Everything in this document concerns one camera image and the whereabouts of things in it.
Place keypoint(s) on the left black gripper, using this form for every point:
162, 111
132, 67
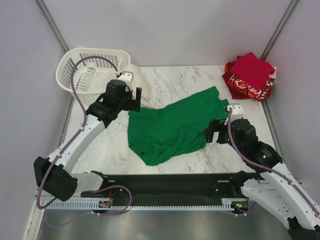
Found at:
133, 105

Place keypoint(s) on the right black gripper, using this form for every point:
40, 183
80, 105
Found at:
214, 125

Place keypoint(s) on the white cream t-shirt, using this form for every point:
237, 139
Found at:
139, 81

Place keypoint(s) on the green t-shirt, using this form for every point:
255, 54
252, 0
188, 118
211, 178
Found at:
157, 135

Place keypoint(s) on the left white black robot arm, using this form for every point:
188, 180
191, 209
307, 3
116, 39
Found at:
53, 174

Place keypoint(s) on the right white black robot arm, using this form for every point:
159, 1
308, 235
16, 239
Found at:
293, 207

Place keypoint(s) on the red printed folded t-shirt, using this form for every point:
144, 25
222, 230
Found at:
241, 90

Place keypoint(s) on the white plastic laundry basket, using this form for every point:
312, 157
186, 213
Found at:
92, 75

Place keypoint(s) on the folded crimson red t-shirt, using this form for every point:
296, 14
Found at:
252, 70

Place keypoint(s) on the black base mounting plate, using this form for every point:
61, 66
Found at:
176, 189

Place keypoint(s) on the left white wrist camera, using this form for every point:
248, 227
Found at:
127, 77

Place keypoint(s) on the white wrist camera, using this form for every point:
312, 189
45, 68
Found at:
235, 112
127, 77

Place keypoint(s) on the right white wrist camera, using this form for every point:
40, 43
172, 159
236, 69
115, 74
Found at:
235, 112

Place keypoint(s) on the white slotted cable duct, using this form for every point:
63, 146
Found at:
224, 204

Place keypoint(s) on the left aluminium frame post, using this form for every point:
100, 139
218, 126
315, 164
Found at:
52, 24

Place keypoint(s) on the aluminium frame post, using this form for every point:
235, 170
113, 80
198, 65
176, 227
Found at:
279, 28
52, 24

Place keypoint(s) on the right aluminium frame post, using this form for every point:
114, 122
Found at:
279, 28

